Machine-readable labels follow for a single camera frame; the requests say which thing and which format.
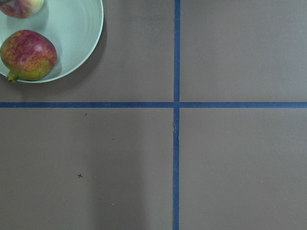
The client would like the green plate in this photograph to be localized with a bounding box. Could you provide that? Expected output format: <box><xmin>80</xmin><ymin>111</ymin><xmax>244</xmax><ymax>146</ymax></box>
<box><xmin>0</xmin><ymin>0</ymin><xmax>104</xmax><ymax>83</ymax></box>

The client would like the red yellow pomegranate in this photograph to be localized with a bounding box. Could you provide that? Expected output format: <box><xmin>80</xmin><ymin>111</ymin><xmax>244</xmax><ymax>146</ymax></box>
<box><xmin>0</xmin><ymin>30</ymin><xmax>58</xmax><ymax>82</ymax></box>

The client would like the green pink sugar apple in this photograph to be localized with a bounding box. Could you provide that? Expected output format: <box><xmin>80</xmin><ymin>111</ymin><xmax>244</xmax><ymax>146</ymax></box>
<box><xmin>0</xmin><ymin>0</ymin><xmax>44</xmax><ymax>19</ymax></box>

